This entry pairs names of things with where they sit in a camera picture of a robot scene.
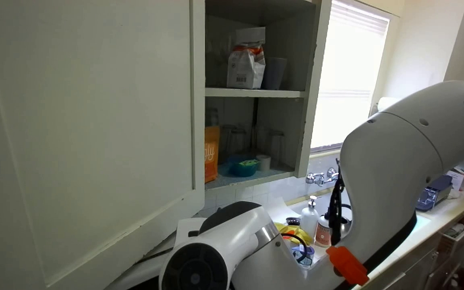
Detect blue box device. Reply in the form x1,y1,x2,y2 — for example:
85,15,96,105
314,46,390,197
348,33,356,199
414,173,454,213

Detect yellow rubber gloves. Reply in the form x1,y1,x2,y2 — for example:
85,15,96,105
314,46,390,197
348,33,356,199
274,221,314,249

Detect small white cup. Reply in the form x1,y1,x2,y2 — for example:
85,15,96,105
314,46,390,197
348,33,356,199
256,154,272,173

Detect orange strap on arm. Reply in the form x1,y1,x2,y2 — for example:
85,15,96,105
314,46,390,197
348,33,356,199
323,244,370,287

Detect white flour bag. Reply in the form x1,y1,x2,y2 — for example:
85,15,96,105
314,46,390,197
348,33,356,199
225,26,269,91

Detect white pump soap bottle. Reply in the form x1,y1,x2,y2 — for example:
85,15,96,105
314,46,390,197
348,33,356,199
298,194,320,239

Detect white wall cupboard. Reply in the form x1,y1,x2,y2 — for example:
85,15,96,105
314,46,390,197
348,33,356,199
190,0,333,191

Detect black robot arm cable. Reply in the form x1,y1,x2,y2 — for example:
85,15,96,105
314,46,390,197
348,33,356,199
278,157,352,262

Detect white cupboard door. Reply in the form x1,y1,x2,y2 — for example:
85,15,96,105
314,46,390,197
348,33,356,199
0,0,207,290

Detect chrome sink faucet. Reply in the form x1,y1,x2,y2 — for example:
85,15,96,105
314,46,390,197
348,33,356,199
304,166,341,187

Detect orange box in cabinet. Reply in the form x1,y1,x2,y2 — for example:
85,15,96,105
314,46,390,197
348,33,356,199
204,123,222,186

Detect white counter drawers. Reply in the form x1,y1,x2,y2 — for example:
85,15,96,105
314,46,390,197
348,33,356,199
362,207,464,290

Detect window with white frame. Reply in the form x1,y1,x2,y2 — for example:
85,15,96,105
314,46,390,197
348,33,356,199
309,0,393,155

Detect small white box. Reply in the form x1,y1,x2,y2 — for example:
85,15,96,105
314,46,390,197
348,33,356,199
448,168,464,194

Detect teal bowl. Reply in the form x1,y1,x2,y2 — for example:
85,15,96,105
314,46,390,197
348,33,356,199
225,155,261,179

